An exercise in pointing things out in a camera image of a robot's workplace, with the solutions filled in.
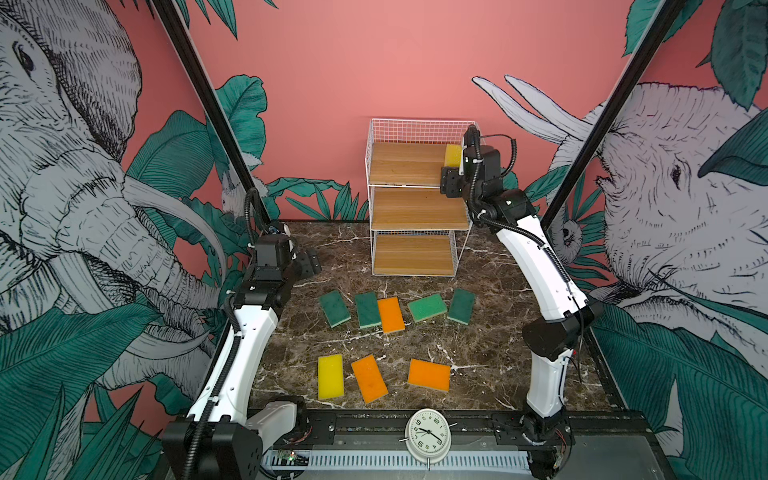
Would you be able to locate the light green yellow sponge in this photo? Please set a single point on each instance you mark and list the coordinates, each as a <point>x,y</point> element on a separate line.
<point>428,307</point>

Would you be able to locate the dark green sponge beside orange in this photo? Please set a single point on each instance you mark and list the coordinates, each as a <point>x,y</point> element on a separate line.
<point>367,309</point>

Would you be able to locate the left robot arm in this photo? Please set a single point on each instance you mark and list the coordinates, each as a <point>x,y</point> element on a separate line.
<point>218,438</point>

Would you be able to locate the white wire wooden shelf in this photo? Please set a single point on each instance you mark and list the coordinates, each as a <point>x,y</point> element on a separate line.
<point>413,226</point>

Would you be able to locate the orange sponge tilted front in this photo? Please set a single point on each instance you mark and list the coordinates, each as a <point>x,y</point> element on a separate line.
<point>369,379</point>

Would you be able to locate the black frame post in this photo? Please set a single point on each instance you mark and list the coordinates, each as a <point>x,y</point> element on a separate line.
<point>659,24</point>
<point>172,21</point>

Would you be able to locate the dark green sponge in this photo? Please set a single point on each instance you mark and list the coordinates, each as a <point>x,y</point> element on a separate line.
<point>334,308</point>
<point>367,309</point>
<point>461,306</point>

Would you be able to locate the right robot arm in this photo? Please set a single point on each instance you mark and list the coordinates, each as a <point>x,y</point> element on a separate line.
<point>554,338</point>

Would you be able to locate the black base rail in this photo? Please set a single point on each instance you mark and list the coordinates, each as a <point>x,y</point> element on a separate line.
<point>469,444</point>

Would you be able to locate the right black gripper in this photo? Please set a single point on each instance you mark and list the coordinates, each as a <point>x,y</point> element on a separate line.
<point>453,180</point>

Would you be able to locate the white analog clock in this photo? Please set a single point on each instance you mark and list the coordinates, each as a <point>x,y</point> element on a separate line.
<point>428,437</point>

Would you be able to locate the black frame post right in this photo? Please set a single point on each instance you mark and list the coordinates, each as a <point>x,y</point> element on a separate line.
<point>659,24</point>

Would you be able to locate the white slotted cable duct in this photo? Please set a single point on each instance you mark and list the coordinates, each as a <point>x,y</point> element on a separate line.
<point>515,462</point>

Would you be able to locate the black frame post left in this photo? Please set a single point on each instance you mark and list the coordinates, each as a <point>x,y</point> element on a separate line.
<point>172,21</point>

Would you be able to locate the yellow sponge on table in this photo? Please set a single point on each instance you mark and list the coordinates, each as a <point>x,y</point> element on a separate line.
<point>330,377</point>

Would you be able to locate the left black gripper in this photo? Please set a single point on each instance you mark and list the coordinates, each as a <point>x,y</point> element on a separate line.
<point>308,262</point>

